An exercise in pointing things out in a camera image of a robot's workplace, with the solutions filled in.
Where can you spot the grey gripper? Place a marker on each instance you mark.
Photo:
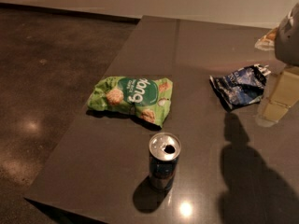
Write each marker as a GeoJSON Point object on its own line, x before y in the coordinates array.
{"type": "Point", "coordinates": [288, 41]}

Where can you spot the redbull can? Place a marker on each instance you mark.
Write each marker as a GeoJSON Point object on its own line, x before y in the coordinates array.
{"type": "Point", "coordinates": [164, 151]}

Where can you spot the blue chip bag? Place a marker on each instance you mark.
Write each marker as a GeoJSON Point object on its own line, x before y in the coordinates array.
{"type": "Point", "coordinates": [242, 87]}

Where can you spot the green chip bag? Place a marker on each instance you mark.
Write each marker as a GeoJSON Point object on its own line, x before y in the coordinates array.
{"type": "Point", "coordinates": [144, 98]}

